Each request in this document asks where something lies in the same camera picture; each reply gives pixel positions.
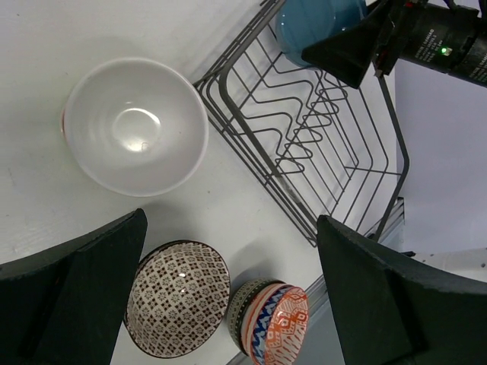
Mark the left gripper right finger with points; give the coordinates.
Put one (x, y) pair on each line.
(443, 315)

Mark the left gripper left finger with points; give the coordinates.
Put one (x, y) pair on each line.
(65, 304)

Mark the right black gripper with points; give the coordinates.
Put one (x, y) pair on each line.
(449, 39)

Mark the blue ceramic bowl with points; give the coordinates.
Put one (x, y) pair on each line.
(300, 24)

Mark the brown patterned bowl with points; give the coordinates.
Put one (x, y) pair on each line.
(178, 299)

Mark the orange bowl white inside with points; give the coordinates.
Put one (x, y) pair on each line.
(136, 127)

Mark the orange patterned bowl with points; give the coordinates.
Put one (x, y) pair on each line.
(287, 328)

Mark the blue patterned bowl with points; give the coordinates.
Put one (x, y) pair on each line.
(262, 321)

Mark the olive patterned bowl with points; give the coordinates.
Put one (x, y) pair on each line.
(239, 304)

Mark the grey wire dish rack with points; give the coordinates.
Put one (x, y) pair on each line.
(316, 145)

